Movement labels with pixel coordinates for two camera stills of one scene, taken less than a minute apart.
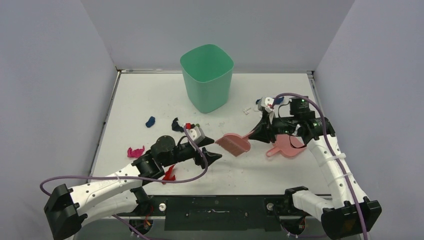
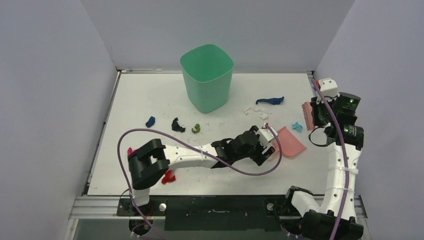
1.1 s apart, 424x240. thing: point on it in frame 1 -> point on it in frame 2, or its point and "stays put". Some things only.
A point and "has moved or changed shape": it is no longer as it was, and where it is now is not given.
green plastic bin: x=207 y=70 stays put
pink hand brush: x=234 y=143 has moved or changed shape
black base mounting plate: x=216 y=212 stays put
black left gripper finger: x=210 y=157 -> x=261 y=158
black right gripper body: x=266 y=124 -> x=316 y=116
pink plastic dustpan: x=282 y=141 stays put
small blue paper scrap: x=151 y=121 stays put
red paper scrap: x=168 y=175 stays put
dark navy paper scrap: x=175 y=125 stays put
